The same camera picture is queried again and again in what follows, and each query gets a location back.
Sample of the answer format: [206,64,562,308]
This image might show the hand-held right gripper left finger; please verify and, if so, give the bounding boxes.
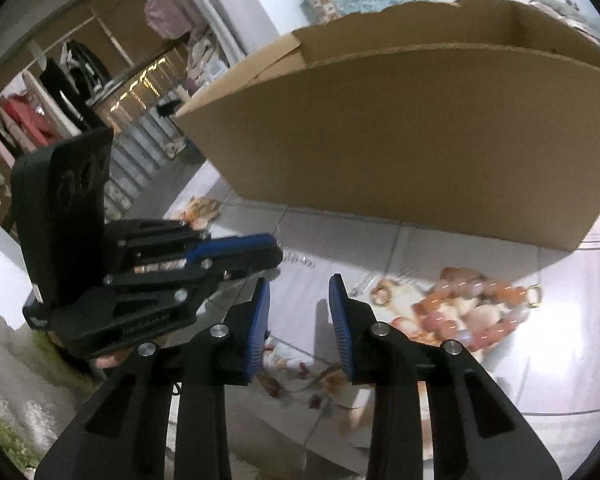
[34,276,272,480]

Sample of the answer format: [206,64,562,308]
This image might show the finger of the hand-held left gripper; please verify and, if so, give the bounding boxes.
[105,247,284,306]
[102,219,277,273]

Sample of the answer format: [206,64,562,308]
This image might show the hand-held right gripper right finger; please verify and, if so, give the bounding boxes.
[327,273,563,480]

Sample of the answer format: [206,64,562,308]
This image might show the pink bead bracelet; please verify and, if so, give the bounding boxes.
[390,266,531,353]

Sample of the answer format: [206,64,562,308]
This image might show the brown cardboard box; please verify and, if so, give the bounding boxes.
[172,0,600,252]

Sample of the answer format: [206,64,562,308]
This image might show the person's left hand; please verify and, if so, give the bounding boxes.
[91,351,133,372]

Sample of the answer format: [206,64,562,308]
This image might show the floral plaid tablecloth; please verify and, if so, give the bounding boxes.
[165,160,600,480]

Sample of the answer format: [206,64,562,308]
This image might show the red hanging garment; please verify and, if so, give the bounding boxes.
[0,97,63,153]

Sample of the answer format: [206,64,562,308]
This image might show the metal roller shutter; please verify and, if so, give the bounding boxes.
[95,55,193,221]

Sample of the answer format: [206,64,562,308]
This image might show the black hanging garment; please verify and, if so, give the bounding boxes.
[39,41,115,128]

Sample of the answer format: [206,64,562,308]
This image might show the white plastic bags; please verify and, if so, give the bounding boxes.
[185,35,229,96]

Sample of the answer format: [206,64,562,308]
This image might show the pink hanging garment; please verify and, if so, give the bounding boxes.
[144,0,192,38]

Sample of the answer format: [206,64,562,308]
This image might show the orange dotted cloth panel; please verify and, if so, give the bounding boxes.
[300,0,342,23]

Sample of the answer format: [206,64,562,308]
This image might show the green patterned pillow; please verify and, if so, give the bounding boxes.
[529,0,582,18]

